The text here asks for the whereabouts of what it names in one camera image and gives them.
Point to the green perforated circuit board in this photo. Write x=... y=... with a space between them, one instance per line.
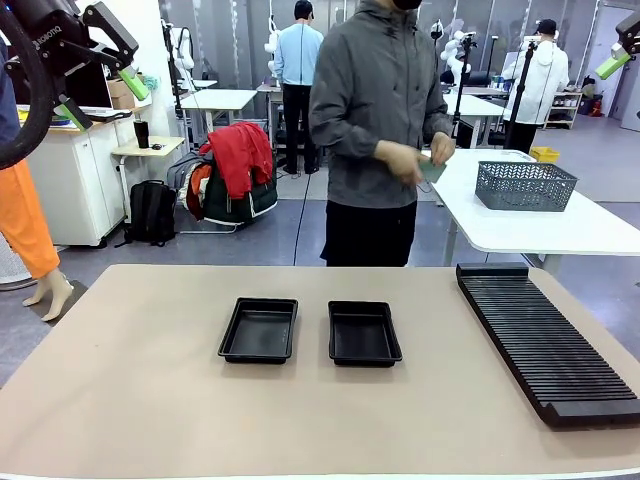
x=432 y=172

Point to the black tripod stand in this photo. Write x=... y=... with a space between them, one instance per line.
x=522 y=85

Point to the grey plastic basket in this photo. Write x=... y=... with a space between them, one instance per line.
x=525 y=187

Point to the white office desk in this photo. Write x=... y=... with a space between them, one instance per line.
x=220 y=97
x=475 y=102

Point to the grey bag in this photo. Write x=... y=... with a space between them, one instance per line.
x=180 y=172

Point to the person in grey jacket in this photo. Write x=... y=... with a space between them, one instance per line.
x=375 y=100

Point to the black slotted board rack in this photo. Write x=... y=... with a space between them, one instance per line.
x=550 y=350

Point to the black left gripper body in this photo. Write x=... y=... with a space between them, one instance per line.
x=50 y=30

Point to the black tumbler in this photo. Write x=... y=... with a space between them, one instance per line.
x=142 y=134

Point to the white rounded table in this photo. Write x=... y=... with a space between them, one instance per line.
x=550 y=230

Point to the wooden shelf unit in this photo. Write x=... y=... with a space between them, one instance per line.
x=565 y=102

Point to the black keyboard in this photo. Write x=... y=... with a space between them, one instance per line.
x=110 y=115

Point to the dark green jacket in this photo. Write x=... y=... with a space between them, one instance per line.
x=265 y=197

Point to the black backpack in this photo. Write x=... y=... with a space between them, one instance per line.
x=152 y=210

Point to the black plastic ESD tray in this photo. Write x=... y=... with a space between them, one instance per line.
x=260 y=332
x=364 y=335

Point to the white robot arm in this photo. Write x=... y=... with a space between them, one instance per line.
x=452 y=52
x=186 y=50

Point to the yellow box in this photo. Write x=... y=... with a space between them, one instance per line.
x=545 y=155

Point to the person's right forearm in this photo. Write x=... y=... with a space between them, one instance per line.
x=345 y=140

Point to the small wooden side table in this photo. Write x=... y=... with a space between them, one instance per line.
x=172 y=143

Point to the white cabinet with wooden top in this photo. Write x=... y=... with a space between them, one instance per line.
x=75 y=190

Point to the orange and white garment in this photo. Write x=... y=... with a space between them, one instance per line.
x=197 y=185

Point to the red jacket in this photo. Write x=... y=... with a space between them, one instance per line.
x=242 y=150

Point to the person's left forearm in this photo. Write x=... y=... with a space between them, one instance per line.
x=440 y=120

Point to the metal frame workbench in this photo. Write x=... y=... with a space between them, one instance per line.
x=267 y=100

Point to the person's right hand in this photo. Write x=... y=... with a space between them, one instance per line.
x=400 y=162

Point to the black computer monitor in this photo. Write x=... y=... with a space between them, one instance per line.
x=95 y=87

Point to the man in blue shirt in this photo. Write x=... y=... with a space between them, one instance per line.
x=300 y=55

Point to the mannequin with orange trousers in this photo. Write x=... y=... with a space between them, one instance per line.
x=20 y=210

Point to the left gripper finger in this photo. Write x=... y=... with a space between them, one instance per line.
x=75 y=115
x=122 y=45

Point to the brown cardboard box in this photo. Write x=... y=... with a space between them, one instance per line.
x=116 y=87
x=122 y=101

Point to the person's left hand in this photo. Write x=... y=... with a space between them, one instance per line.
x=442 y=147

